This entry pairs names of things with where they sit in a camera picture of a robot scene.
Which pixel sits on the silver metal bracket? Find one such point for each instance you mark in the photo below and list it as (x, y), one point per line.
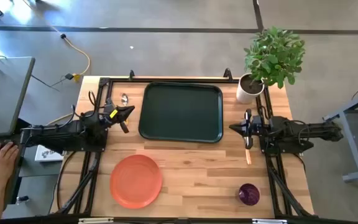
(269, 221)
(95, 221)

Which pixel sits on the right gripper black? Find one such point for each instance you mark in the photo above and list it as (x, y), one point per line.
(248, 127)

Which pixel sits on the green leafy plant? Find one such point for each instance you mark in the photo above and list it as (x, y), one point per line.
(273, 56)

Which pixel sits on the grey desk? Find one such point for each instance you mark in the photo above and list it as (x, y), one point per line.
(2, 96)

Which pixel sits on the black desk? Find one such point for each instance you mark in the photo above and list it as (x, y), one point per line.
(14, 174)

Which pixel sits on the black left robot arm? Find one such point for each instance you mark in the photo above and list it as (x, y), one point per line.
(61, 135)

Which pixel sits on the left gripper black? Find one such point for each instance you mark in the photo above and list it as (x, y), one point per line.
(117, 115)

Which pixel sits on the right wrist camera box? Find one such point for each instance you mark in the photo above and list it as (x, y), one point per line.
(257, 123)

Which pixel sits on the black caster wheel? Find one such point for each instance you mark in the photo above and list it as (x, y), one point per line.
(22, 199)

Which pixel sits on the orange plastic plate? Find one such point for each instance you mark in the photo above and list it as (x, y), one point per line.
(135, 182)

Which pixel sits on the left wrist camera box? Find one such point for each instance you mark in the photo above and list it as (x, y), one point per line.
(108, 109)

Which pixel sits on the person's hand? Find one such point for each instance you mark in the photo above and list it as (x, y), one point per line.
(2, 163)

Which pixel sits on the purple plastic cup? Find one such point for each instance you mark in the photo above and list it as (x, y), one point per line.
(249, 194)

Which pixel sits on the dark green plastic tray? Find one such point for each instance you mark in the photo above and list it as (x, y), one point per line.
(180, 112)

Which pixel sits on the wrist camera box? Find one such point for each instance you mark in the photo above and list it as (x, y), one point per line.
(257, 123)
(108, 109)

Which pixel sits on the white plant pot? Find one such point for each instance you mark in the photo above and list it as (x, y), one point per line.
(244, 95)

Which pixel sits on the black aluminium table frame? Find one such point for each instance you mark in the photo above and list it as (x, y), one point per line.
(273, 174)

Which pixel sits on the grey metal table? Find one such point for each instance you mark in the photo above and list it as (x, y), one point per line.
(353, 140)

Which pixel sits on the white printed box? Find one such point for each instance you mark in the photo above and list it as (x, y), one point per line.
(47, 154)

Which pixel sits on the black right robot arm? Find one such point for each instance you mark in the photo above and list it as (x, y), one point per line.
(297, 133)

